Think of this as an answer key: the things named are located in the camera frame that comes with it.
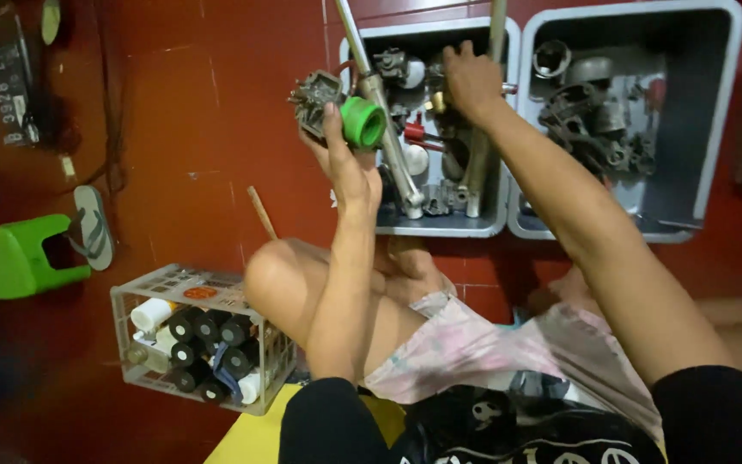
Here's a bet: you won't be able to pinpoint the dull grey metal tube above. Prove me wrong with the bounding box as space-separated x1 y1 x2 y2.
463 0 509 219

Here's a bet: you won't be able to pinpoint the heap of dark engine parts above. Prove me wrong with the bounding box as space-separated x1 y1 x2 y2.
531 39 668 183

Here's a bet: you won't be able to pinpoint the grey plastic bin engine parts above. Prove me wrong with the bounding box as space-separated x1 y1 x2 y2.
506 0 742 245

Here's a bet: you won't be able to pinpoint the green plastic stool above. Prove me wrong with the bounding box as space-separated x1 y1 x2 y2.
0 213 92 301

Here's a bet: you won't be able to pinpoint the white spray can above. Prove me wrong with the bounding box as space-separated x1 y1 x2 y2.
129 297 177 334

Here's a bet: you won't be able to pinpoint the grey plastic bin small parts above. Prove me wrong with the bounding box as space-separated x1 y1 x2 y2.
338 16 524 240

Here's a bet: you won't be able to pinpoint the white plastic crate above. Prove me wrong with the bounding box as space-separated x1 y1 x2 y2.
109 263 298 417

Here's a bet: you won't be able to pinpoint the red handled tool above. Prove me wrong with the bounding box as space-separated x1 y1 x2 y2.
403 120 446 153

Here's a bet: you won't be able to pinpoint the grey flip-flop sandal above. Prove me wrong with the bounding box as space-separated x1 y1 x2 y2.
64 185 116 272

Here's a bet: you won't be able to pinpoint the person's right hand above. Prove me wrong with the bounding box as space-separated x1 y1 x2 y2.
442 40 507 125

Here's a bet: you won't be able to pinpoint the long silver metal shaft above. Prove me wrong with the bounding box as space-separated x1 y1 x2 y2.
334 0 425 220

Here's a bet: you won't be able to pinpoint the black number plate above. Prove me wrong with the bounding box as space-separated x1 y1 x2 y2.
0 12 41 147

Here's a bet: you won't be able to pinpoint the small grey carburetor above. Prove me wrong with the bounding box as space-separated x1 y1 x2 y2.
373 48 409 83

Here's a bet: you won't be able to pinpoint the wooden stick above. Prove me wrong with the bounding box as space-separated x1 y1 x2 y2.
246 186 279 241

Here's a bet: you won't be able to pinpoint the yellow plastic seat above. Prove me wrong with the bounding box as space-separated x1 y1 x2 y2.
204 383 408 464

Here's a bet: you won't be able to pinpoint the pink patterned shorts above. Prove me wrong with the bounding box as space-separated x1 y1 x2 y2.
363 291 667 446

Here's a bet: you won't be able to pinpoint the group of black-capped spray cans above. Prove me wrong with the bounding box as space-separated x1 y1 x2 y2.
166 306 262 406

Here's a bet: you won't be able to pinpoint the person's left hand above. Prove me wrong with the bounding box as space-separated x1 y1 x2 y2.
298 102 385 217

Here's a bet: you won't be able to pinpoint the green plastic ring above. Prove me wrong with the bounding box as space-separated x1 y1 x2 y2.
339 96 389 151

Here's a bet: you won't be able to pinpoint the black printed shirt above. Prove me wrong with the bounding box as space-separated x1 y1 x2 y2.
278 365 742 464

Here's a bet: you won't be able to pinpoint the white round plastic part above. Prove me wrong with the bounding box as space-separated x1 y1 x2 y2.
403 58 427 90
404 143 430 177

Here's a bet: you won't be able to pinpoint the grey metal carburetor body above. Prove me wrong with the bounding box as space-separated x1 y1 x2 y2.
288 70 350 140

